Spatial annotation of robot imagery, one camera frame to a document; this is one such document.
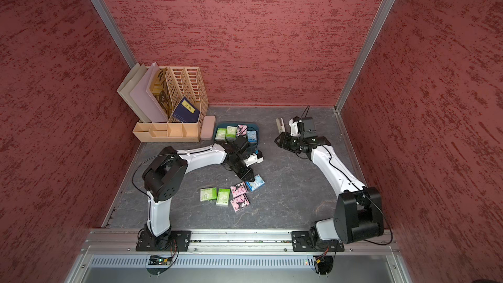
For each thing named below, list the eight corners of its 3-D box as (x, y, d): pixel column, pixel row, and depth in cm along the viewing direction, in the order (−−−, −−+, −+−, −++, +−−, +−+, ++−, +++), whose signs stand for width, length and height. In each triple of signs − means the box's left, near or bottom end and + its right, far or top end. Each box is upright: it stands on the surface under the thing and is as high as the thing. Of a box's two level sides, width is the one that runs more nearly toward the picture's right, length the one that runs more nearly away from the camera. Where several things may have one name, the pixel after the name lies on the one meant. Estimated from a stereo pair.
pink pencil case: (200, 139, 107) (198, 136, 104) (205, 118, 117) (204, 115, 114) (211, 139, 107) (211, 136, 104) (215, 118, 117) (215, 115, 114)
